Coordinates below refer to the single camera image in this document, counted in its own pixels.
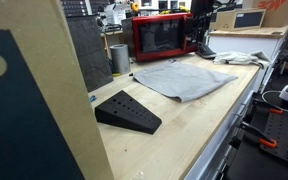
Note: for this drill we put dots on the yellow object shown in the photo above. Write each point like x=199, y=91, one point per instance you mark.
x=116, y=75

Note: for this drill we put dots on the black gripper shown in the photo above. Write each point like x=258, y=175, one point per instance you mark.
x=197, y=20

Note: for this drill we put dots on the dark grey leaning panel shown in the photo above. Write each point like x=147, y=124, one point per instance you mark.
x=89, y=53

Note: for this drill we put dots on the cardboard box with black panel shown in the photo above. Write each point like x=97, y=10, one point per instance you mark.
x=224, y=20

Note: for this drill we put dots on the large cardboard box dark label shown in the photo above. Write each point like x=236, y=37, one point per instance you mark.
x=67, y=66

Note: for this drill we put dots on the small black clip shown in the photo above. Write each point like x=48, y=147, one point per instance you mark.
x=131, y=74

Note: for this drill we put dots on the black clamp with orange grip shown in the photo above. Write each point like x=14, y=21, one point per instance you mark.
x=262, y=138
x=273, y=110

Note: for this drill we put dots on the small blue object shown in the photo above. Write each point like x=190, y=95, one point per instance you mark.
x=92, y=98

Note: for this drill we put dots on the dark grey sneaker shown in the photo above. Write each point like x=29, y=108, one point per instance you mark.
x=205, y=51

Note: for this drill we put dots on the black parts drawer cabinet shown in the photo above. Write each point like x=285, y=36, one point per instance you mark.
x=74, y=7

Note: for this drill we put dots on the grey metal cylinder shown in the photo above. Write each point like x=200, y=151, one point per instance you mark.
x=120, y=60

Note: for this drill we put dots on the white cabinet with wooden top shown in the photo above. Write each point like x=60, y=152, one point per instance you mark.
x=244, y=41

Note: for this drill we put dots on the grey ribbed cloth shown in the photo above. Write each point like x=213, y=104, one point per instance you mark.
x=184, y=80

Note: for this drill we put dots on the white fluffy towel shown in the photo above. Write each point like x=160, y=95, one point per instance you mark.
x=237, y=58

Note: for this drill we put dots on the black perforated board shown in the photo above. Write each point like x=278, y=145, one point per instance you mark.
x=284, y=133

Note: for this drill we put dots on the red and black microwave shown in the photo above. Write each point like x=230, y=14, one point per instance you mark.
x=160, y=36

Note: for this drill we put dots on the black wedge block with holes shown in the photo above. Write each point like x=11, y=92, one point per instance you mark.
x=127, y=111

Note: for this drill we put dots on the cardboard box with red print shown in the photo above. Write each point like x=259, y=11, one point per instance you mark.
x=280, y=13

